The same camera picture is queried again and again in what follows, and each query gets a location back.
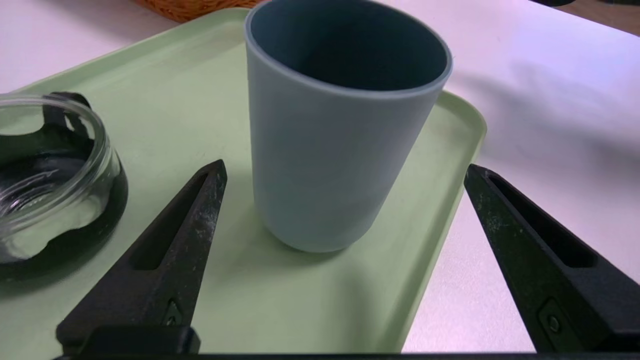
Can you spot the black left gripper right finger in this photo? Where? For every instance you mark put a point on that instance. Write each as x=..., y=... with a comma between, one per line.
x=530, y=260

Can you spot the glass cup with black holder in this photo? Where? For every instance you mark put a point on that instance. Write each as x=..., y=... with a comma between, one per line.
x=50, y=200

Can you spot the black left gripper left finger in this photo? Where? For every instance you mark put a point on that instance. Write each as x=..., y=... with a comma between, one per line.
x=170, y=260

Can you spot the blue-grey plastic tumbler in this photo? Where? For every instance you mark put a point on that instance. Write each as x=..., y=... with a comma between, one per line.
x=325, y=170

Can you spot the orange wicker basket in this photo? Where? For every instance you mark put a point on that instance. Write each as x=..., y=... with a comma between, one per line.
x=195, y=7

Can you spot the light green plastic tray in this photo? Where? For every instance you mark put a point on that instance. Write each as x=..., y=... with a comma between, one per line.
x=175, y=100

